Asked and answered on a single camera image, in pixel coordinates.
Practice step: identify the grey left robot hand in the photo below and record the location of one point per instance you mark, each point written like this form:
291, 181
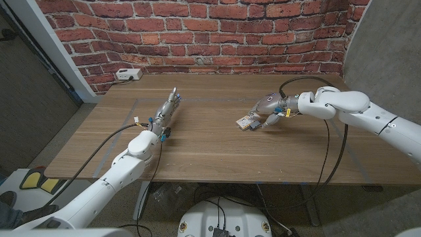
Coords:
162, 113

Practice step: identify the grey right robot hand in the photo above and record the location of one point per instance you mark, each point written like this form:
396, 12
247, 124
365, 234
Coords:
271, 103

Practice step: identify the black paper clamp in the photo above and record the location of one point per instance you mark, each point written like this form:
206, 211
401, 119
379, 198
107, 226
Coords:
255, 125

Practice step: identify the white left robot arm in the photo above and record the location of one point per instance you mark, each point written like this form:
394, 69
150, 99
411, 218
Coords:
108, 184

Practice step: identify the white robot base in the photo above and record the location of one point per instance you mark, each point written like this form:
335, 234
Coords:
204, 217

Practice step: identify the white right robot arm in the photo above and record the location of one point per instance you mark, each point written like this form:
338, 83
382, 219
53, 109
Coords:
355, 105

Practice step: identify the small yellow white package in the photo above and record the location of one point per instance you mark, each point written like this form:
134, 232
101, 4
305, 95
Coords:
244, 121

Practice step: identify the white power strip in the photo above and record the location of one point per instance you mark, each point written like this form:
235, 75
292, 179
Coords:
128, 74

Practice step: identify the clear plastic bag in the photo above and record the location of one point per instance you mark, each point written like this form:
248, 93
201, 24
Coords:
171, 197

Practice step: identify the red brick print backdrop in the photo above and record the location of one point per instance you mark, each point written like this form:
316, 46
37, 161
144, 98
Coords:
204, 36

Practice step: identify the grey table leg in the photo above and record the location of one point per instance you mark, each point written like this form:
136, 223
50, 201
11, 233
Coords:
310, 205
140, 200

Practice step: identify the white pedal platform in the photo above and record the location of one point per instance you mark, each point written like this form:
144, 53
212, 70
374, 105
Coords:
75, 189

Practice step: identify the black device on base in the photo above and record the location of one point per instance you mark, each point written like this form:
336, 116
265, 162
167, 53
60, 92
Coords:
221, 232

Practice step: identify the yellow black foot pedal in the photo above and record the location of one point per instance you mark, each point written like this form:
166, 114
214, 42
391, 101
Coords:
31, 180
49, 185

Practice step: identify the white robot torso edge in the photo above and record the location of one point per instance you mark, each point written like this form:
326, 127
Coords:
65, 233

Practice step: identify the dark shoe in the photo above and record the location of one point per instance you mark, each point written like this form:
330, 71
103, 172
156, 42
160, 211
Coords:
7, 198
39, 213

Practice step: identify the person leg in jeans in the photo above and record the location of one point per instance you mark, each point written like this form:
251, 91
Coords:
10, 217

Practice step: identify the white door frame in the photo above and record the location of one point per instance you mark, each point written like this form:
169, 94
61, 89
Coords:
49, 42

